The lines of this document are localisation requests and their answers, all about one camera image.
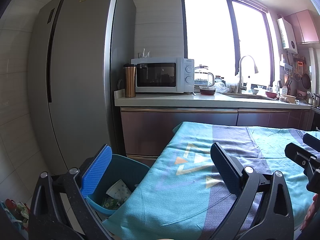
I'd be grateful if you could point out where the hanging frying pan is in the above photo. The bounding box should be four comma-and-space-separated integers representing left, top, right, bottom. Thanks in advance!
302, 73, 311, 90

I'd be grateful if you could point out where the glass electric kettle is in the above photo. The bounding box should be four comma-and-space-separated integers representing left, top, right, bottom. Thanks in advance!
194, 65, 216, 95

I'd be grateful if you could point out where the green candy wrapper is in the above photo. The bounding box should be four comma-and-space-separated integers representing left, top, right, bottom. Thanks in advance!
101, 196, 125, 210

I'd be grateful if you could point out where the white paper cup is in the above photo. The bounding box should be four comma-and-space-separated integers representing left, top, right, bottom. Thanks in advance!
106, 179, 131, 201

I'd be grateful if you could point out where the window with dark frame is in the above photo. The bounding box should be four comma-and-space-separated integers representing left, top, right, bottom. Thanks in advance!
181, 0, 274, 87

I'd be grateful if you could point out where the kitchen counter with cabinets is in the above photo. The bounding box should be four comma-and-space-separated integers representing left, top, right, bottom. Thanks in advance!
114, 89, 319, 166

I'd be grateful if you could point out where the pink wall cabinet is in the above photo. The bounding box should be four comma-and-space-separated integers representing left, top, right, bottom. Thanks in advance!
284, 10, 319, 44

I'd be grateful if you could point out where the copper travel tumbler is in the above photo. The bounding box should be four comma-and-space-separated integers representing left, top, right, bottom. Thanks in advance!
123, 64, 136, 98

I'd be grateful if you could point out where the grey double door refrigerator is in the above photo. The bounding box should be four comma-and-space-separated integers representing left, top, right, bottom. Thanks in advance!
27, 0, 136, 174

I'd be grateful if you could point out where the teal patterned tablecloth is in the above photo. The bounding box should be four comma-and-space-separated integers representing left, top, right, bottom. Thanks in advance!
103, 122, 313, 239

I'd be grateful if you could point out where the white water heater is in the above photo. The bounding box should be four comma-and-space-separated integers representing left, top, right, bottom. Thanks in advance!
277, 17, 298, 54

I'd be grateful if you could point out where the white microwave oven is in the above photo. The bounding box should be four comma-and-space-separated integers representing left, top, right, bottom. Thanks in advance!
131, 57, 194, 93

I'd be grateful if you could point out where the person's right hand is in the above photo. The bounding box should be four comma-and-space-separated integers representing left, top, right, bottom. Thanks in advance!
300, 194, 318, 231

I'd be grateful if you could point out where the teal plastic trash bin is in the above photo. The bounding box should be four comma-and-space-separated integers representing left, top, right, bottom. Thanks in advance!
87, 154, 150, 219

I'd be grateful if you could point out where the steel kitchen faucet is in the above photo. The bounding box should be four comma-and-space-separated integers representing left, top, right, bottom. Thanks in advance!
236, 55, 259, 94

